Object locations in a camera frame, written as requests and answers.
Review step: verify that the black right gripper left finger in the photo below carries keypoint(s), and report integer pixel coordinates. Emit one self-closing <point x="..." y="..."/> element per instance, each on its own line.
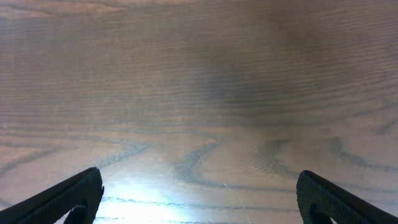
<point x="78" y="197"/>

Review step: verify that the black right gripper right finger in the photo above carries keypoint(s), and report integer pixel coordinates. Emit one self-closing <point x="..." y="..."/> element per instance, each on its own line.
<point x="321" y="201"/>

